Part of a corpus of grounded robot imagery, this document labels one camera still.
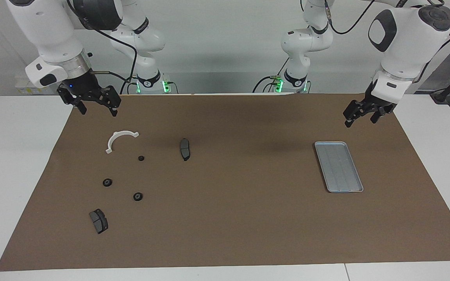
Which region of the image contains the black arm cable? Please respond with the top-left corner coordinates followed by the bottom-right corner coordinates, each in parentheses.
top-left (67, 0), bottom-right (138, 96)
top-left (301, 0), bottom-right (450, 82)

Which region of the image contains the silver metal tray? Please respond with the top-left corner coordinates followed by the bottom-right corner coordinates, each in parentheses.
top-left (314, 141), bottom-right (364, 193)

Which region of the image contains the black base cable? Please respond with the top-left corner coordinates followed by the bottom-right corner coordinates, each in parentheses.
top-left (252, 58), bottom-right (290, 93)
top-left (120, 76), bottom-right (139, 95)

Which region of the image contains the brown table mat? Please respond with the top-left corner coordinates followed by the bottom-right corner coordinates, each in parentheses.
top-left (0, 93), bottom-right (450, 272)

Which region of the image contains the short grooved grey brake pad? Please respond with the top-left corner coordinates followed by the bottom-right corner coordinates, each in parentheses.
top-left (89, 208), bottom-right (109, 235)

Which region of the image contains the long grey brake pad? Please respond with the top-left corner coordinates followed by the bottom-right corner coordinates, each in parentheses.
top-left (179, 138), bottom-right (191, 162)

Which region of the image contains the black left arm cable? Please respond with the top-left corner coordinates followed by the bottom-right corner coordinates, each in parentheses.
top-left (301, 0), bottom-right (450, 82)

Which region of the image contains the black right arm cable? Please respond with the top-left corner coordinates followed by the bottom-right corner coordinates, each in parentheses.
top-left (67, 0), bottom-right (138, 96)

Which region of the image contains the black left base cable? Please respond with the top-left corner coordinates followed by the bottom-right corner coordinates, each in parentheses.
top-left (252, 58), bottom-right (290, 93)

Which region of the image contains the black right base cable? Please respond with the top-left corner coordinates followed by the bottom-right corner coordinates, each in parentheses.
top-left (120, 76), bottom-right (139, 95)

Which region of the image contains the white curved plastic bracket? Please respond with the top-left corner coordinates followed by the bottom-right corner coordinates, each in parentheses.
top-left (105, 131), bottom-right (140, 154)

